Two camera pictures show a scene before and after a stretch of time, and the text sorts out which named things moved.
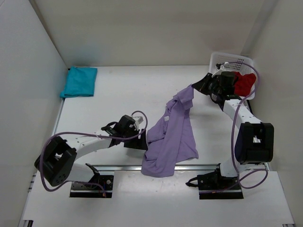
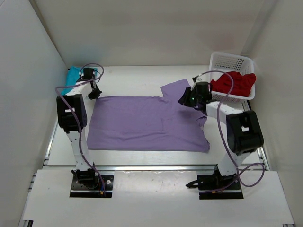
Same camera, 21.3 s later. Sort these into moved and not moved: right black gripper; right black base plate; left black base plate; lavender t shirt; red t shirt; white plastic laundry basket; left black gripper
Moved: lavender t shirt; right black gripper; left black gripper
Not moved: white plastic laundry basket; red t shirt; right black base plate; left black base plate
